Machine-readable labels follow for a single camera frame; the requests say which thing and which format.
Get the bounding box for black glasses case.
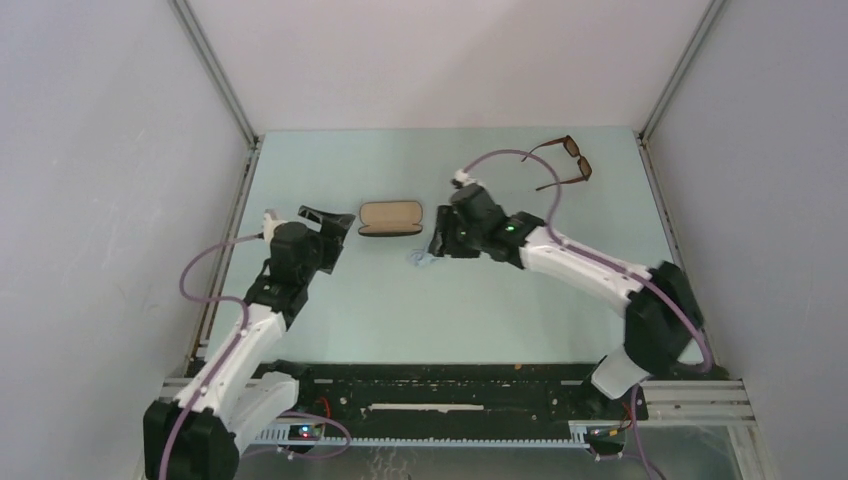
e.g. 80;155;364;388
358;200;423;237

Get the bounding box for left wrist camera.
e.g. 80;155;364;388
262;209;285;243

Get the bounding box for light blue cleaning cloth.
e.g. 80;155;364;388
407;249;439;268

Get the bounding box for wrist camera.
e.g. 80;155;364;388
262;209;285;243
450;169;476;190

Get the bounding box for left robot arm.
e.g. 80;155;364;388
143;206;356;479

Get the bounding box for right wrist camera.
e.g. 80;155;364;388
450;169;476;190

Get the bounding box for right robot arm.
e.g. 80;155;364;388
428;184;714;418

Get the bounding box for brown sunglasses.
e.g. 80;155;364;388
520;135;593;192

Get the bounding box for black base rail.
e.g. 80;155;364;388
253;360;648;442

